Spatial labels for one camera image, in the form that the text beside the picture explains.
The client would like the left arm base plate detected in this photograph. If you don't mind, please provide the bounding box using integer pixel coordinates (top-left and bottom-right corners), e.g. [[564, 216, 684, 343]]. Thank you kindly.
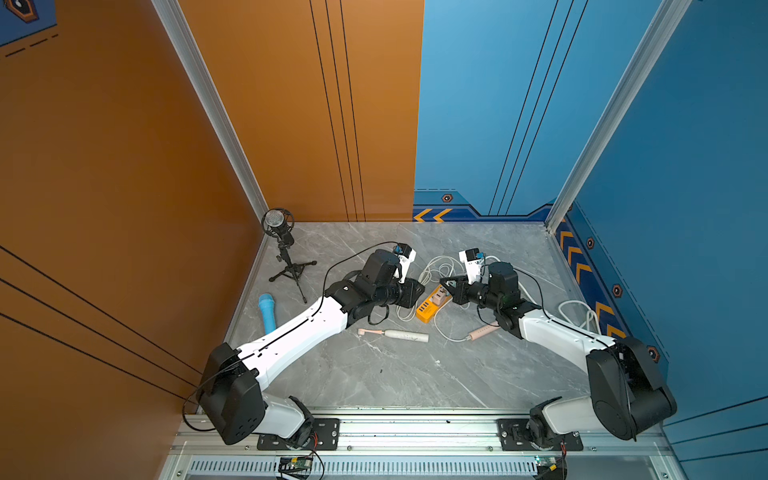
[[257, 417, 340, 451]]

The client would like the black microphone on tripod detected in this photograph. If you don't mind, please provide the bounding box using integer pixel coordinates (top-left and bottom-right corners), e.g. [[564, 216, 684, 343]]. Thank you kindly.
[[261, 208, 317, 304]]

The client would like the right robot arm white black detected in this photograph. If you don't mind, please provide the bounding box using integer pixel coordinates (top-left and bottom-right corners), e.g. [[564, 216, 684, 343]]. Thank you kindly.
[[440, 262, 678, 449]]

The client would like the aluminium rail frame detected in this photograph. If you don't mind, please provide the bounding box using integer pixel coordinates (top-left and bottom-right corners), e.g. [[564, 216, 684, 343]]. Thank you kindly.
[[159, 408, 686, 479]]

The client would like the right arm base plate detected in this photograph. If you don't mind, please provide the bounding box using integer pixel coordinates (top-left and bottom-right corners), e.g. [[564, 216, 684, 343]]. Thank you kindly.
[[496, 418, 584, 452]]

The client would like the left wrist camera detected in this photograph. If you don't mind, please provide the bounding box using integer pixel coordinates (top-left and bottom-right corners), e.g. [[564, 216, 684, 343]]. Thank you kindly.
[[393, 243, 416, 283]]

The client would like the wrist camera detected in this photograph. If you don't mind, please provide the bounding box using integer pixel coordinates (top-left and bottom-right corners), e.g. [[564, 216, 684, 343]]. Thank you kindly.
[[393, 243, 416, 283], [459, 248, 485, 284]]

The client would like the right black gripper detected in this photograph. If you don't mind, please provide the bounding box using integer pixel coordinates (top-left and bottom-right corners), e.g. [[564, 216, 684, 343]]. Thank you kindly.
[[438, 274, 502, 313]]

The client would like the green circuit board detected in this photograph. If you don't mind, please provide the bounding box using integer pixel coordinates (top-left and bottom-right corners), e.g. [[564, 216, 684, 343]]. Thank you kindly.
[[276, 456, 314, 480], [533, 457, 568, 480]]

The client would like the orange power strip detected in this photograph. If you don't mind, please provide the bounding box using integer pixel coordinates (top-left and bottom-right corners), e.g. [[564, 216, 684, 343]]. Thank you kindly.
[[415, 285, 452, 323]]

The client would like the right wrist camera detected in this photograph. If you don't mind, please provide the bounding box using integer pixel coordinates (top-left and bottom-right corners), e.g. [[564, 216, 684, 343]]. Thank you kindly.
[[459, 248, 485, 284]]

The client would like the blue handheld microphone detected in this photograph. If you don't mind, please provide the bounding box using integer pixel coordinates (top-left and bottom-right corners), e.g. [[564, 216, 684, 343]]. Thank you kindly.
[[258, 293, 277, 334]]

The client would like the beige USB cable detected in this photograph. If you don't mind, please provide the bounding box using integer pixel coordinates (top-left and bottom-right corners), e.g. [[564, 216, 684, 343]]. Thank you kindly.
[[394, 257, 439, 322]]

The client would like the white electric toothbrush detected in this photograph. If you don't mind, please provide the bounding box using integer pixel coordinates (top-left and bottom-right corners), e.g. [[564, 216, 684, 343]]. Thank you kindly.
[[357, 328, 430, 343]]

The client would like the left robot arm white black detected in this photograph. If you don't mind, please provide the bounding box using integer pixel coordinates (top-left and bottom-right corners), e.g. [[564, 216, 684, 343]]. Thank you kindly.
[[191, 243, 425, 448]]

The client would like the white USB cable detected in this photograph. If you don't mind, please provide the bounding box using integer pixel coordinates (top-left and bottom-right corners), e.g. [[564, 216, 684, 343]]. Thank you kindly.
[[419, 256, 499, 344]]

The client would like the right green circuit board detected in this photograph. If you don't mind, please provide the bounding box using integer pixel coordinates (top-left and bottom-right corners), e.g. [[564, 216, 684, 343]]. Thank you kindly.
[[533, 457, 568, 480]]

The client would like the pink electric toothbrush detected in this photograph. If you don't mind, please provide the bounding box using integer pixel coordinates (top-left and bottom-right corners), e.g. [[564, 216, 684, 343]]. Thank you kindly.
[[468, 324, 500, 341]]

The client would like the pink charger adapter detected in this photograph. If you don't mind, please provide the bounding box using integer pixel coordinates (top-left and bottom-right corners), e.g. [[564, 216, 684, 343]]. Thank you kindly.
[[431, 286, 451, 307]]

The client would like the left green circuit board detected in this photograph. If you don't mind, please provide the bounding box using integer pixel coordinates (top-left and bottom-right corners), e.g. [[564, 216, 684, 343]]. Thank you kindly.
[[276, 456, 314, 480]]

